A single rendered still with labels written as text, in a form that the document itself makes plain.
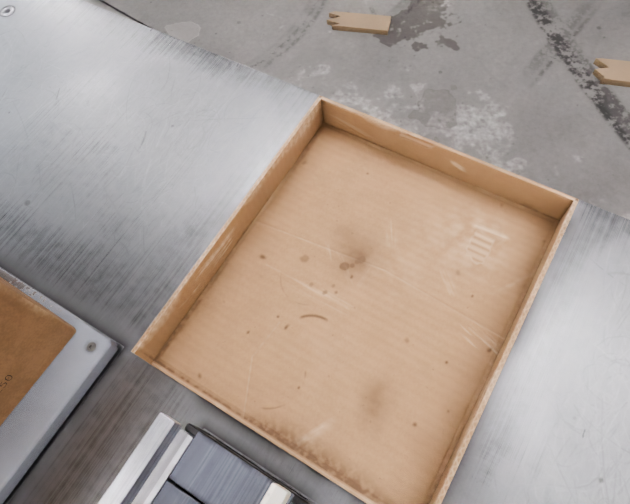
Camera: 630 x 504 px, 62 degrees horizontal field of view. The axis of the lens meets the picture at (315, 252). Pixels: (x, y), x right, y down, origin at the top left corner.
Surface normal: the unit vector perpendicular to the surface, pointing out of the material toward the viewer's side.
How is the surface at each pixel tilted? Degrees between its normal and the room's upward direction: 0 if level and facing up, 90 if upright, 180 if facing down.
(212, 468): 0
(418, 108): 0
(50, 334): 90
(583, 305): 0
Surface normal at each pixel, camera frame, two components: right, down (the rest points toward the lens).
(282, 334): -0.09, -0.43
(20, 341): 0.85, 0.44
